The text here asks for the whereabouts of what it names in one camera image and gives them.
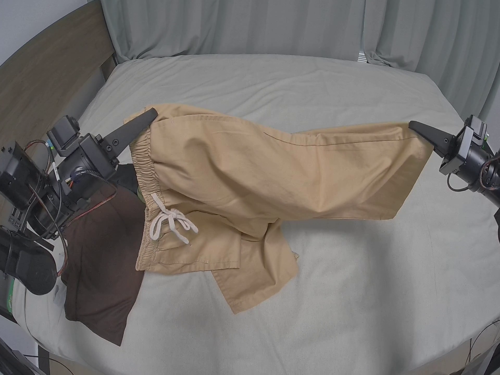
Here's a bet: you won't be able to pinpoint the tan shorts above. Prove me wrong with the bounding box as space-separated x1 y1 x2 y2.
123 104 434 315

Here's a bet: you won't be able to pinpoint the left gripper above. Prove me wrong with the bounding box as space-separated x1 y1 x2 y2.
58 108 158 211

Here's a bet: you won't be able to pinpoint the brown garment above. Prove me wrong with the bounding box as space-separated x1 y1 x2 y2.
59 186 157 347

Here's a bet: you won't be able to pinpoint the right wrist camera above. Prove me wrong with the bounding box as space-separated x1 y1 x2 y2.
465 116 490 152

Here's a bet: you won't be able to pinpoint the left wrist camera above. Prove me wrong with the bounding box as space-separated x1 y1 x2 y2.
47 116 82 157

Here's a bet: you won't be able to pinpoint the wide grey-green curtain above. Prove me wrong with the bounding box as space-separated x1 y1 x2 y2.
96 0 366 64

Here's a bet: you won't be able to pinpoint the narrow grey-green curtain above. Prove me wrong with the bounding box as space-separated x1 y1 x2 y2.
361 0 500 133

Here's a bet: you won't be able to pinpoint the black garment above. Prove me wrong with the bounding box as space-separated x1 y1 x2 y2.
113 164 138 191

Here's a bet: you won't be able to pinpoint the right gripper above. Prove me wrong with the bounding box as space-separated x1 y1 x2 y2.
408 120 489 183

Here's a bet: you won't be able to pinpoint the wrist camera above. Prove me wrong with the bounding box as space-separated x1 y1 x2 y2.
47 116 82 157
465 116 490 152

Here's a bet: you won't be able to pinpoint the black cable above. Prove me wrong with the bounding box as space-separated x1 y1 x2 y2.
23 168 118 245
446 171 476 193

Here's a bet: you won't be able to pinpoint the bed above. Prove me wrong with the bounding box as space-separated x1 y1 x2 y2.
0 0 500 372

